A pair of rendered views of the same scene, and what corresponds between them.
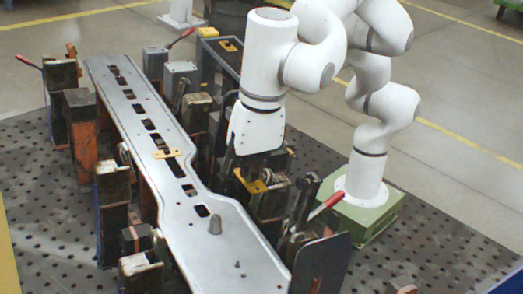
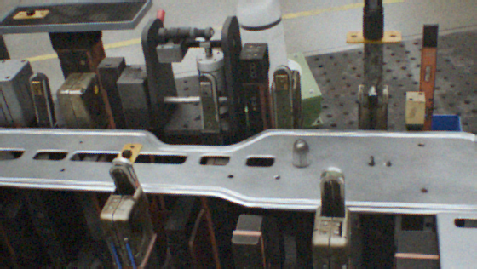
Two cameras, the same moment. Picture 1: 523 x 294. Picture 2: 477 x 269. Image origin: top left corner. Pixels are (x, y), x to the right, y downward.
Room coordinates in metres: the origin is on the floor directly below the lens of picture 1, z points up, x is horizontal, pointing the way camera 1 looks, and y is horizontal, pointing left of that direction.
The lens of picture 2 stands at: (0.31, 0.74, 1.68)
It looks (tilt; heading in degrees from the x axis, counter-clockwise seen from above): 34 degrees down; 320
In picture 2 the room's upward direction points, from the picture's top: 8 degrees counter-clockwise
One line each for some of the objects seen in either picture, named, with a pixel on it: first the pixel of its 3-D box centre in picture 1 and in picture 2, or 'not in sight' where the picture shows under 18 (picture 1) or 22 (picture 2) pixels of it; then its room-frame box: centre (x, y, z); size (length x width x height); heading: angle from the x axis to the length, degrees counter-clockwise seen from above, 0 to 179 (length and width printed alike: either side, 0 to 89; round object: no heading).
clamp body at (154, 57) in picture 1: (155, 90); not in sight; (1.77, 0.45, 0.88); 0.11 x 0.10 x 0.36; 123
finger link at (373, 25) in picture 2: (241, 166); (373, 20); (0.79, 0.03, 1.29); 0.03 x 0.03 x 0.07; 34
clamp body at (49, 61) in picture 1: (63, 102); not in sight; (1.58, 0.75, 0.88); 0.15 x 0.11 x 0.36; 123
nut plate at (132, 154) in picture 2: (166, 152); (126, 154); (1.19, 0.27, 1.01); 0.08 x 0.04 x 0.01; 123
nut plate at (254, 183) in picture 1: (250, 178); (373, 34); (0.80, 0.01, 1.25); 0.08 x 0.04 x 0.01; 34
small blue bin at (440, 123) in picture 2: not in sight; (438, 139); (0.90, -0.45, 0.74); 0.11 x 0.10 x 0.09; 33
